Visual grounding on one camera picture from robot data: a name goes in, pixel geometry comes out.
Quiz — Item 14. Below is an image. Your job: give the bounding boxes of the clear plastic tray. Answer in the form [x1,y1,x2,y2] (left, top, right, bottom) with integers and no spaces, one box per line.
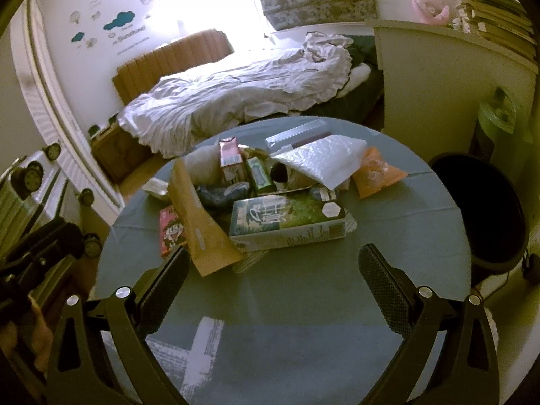
[265,119,331,153]

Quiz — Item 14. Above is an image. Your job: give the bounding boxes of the black trash bin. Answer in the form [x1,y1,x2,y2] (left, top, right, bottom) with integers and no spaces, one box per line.
[428,152,529,274]

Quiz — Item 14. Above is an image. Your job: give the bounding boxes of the white suitcase with wheels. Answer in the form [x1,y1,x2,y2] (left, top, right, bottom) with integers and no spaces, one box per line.
[0,142,105,305]

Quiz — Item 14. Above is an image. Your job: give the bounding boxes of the wooden bedside table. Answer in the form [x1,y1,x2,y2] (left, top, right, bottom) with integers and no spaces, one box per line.
[90,123,152,184]

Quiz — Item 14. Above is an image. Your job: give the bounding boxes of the red snack packet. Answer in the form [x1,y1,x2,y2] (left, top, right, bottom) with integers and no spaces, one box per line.
[159,206,187,259]

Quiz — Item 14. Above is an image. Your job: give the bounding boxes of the brown paper envelope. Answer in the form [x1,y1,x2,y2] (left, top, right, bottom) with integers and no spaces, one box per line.
[167,157,244,277]

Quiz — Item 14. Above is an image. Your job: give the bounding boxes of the white radiator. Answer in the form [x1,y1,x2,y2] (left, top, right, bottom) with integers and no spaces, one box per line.
[18,72,123,225]

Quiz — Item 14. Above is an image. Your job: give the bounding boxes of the white rumpled duvet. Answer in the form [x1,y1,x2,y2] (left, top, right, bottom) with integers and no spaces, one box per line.
[118,32,353,158]

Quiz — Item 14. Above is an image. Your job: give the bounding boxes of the dark crumpled wrapper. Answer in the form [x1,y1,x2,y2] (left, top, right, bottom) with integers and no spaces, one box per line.
[196,182,251,209]

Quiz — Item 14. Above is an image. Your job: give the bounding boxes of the brown wooden headboard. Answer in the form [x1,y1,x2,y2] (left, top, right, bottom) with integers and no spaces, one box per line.
[112,29,234,105]

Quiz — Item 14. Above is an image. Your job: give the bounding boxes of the pink drink carton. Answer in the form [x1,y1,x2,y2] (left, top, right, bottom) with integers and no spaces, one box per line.
[219,137,247,185]

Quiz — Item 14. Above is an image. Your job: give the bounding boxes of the green milk carton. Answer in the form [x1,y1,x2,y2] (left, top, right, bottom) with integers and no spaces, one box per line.
[229,187,346,252]

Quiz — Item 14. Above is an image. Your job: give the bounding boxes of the small green carton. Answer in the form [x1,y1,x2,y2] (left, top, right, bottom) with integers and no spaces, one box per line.
[246,156,276,195]

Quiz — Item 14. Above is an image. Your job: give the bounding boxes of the orange snack bag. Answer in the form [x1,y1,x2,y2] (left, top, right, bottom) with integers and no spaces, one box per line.
[352,147,408,199]

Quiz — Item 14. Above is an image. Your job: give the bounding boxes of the white bubble mailer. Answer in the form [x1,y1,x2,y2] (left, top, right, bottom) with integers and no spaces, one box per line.
[271,134,367,189]

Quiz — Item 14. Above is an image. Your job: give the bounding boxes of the green air purifier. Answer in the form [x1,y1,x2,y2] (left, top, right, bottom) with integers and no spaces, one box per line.
[468,86,534,185]

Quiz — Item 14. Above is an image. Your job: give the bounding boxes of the white cabinet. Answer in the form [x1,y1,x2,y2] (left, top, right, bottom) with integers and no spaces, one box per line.
[368,20,538,161]

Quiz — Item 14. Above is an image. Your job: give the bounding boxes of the stack of books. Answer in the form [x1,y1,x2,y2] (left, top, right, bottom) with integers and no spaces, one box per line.
[455,0,538,62]

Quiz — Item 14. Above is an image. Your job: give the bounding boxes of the pink plush toy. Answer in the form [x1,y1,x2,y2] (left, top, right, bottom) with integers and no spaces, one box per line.
[411,0,450,27]

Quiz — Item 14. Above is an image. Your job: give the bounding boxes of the cloud and sun wall stickers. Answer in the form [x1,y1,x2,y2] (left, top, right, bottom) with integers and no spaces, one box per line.
[68,0,152,55]

